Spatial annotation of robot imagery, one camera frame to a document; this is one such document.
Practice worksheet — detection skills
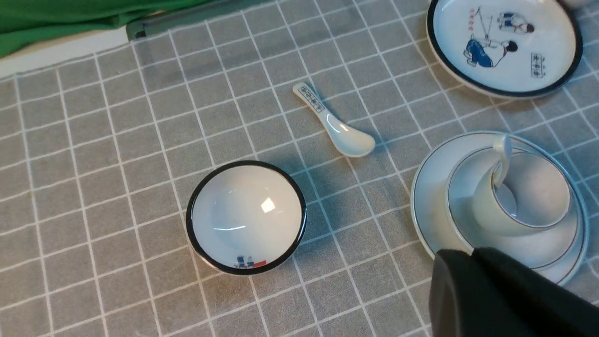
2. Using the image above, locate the plain white ceramic spoon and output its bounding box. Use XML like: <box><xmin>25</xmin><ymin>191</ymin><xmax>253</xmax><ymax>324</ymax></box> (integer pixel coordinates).
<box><xmin>492</xmin><ymin>134</ymin><xmax>512</xmax><ymax>189</ymax></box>

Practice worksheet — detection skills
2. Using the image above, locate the thin-rimmed white bowl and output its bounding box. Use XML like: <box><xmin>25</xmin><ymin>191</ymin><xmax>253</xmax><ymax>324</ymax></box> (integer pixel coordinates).
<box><xmin>445</xmin><ymin>147</ymin><xmax>584</xmax><ymax>271</ymax></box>

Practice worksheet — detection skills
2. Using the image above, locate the small patterned white spoon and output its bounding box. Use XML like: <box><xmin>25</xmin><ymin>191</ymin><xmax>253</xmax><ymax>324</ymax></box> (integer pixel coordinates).
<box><xmin>292</xmin><ymin>82</ymin><xmax>376</xmax><ymax>158</ymax></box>

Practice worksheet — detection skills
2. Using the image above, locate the green backdrop cloth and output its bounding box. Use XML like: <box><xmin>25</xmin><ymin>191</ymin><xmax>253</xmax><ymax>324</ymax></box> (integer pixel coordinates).
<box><xmin>0</xmin><ymin>0</ymin><xmax>205</xmax><ymax>57</ymax></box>

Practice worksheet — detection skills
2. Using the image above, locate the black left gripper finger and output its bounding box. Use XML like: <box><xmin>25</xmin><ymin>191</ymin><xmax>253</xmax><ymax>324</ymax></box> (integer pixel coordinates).
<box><xmin>428</xmin><ymin>248</ymin><xmax>599</xmax><ymax>337</ymax></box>

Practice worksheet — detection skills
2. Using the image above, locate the pale green ceramic cup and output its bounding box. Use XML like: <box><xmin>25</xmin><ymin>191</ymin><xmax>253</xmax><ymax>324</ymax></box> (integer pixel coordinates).
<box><xmin>471</xmin><ymin>151</ymin><xmax>572</xmax><ymax>236</ymax></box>

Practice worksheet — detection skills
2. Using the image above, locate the thin-rimmed white plate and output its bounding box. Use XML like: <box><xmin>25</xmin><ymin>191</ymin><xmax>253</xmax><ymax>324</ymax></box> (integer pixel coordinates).
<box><xmin>410</xmin><ymin>131</ymin><xmax>590</xmax><ymax>286</ymax></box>

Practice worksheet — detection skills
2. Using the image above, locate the grey checked tablecloth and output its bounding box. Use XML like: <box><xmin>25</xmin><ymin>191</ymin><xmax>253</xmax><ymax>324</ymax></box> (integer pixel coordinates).
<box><xmin>0</xmin><ymin>0</ymin><xmax>598</xmax><ymax>337</ymax></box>

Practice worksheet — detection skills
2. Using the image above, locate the black-rimmed illustrated plate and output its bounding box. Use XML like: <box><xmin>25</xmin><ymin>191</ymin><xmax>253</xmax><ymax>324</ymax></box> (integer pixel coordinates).
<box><xmin>426</xmin><ymin>0</ymin><xmax>584</xmax><ymax>99</ymax></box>

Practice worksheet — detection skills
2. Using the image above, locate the black-rimmed white bowl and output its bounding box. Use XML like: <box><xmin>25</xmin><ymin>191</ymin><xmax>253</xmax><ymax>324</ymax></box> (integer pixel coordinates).
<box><xmin>185</xmin><ymin>160</ymin><xmax>307</xmax><ymax>277</ymax></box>

